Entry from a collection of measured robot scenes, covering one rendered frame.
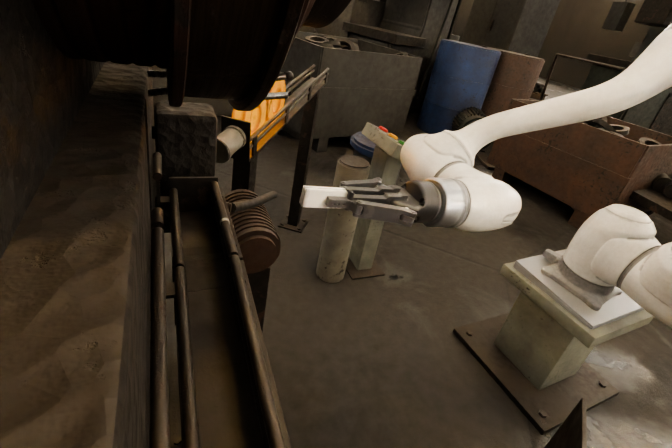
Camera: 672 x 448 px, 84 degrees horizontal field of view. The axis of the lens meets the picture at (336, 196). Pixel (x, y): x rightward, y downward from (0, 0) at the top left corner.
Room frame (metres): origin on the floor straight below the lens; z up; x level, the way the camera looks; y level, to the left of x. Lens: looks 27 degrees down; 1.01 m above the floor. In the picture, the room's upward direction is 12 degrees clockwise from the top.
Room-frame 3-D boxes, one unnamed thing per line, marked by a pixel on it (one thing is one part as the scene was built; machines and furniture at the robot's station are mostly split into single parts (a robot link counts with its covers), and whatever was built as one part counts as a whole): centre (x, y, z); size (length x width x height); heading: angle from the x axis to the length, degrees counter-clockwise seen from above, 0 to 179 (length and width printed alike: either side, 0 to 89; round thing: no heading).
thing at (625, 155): (2.70, -1.66, 0.33); 0.93 x 0.73 x 0.66; 35
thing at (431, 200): (0.58, -0.12, 0.73); 0.09 x 0.08 x 0.07; 118
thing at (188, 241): (0.44, 0.18, 0.66); 0.19 x 0.07 x 0.01; 28
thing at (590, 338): (1.00, -0.81, 0.33); 0.32 x 0.32 x 0.04; 31
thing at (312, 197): (0.50, 0.02, 0.74); 0.07 x 0.01 x 0.03; 118
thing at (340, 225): (1.26, -0.04, 0.26); 0.12 x 0.12 x 0.52
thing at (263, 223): (0.78, 0.20, 0.27); 0.22 x 0.13 x 0.53; 28
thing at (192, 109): (0.62, 0.29, 0.68); 0.11 x 0.08 x 0.24; 118
